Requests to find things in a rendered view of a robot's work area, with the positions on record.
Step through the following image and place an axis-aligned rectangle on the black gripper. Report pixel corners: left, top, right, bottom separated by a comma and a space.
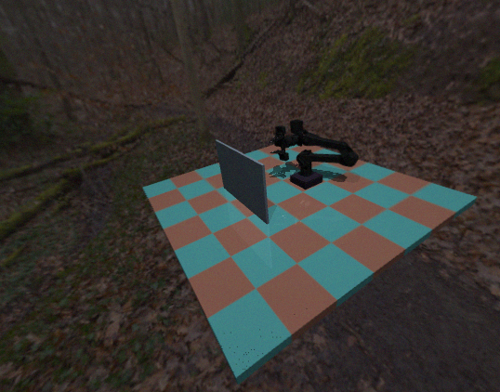
269, 126, 296, 161

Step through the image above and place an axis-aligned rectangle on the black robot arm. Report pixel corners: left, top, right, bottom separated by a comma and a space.
290, 120, 359, 176

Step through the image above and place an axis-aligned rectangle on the dark grey flat panel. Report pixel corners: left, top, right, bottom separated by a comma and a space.
215, 140, 269, 224

